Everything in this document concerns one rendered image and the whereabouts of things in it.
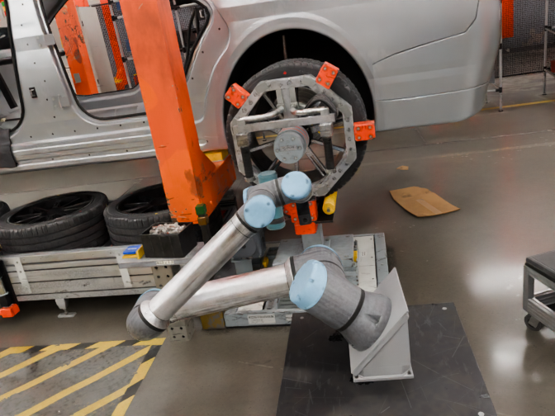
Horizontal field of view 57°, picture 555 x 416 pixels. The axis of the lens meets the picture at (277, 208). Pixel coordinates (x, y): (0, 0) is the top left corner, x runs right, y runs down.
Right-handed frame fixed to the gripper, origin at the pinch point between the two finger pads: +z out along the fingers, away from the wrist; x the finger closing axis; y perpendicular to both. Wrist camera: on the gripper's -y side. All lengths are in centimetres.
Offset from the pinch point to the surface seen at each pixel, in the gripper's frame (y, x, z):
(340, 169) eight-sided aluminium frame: 15.6, -15.5, 31.3
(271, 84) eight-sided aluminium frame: 54, 10, 16
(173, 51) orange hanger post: 73, 50, 11
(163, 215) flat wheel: 8, 79, 61
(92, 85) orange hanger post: 172, 220, 283
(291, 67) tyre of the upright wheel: 62, 1, 20
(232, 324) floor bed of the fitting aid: -50, 45, 50
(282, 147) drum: 25.1, 7.5, 12.8
